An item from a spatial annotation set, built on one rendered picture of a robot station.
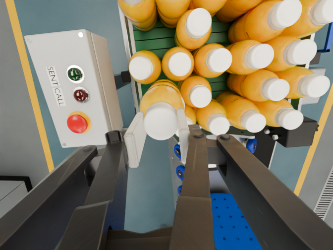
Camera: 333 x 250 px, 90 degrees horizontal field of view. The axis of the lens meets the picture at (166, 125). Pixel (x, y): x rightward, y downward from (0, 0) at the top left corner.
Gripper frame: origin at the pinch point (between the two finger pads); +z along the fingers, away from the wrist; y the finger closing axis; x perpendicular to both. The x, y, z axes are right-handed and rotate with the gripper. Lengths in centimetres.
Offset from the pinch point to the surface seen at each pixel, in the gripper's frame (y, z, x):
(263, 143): 74, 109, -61
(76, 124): -16.0, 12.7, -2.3
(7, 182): -159, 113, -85
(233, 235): 13.9, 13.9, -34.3
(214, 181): 13.8, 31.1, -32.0
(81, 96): -13.8, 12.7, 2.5
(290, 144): 31.2, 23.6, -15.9
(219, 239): 10.2, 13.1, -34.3
